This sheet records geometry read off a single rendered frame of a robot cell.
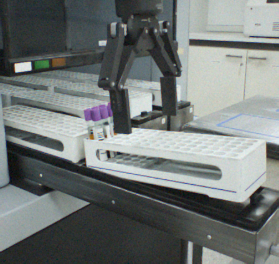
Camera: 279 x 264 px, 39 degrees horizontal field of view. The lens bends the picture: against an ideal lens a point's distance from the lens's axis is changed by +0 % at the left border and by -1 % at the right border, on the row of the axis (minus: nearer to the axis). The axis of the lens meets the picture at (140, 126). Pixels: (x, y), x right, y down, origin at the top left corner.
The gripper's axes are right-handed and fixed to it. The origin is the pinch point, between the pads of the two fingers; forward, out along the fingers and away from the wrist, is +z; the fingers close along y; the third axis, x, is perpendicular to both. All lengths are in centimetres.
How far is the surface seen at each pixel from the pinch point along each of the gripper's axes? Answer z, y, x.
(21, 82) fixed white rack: -2, 26, 68
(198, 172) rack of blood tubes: 9.3, 1.8, -8.1
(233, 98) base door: 39, 229, 86
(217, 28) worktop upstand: -15, 291, 127
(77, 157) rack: 7.3, -4.4, 13.6
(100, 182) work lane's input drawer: 10.2, -6.8, 6.1
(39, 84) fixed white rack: -2, 26, 60
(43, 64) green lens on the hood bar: -9.5, 0.3, 25.4
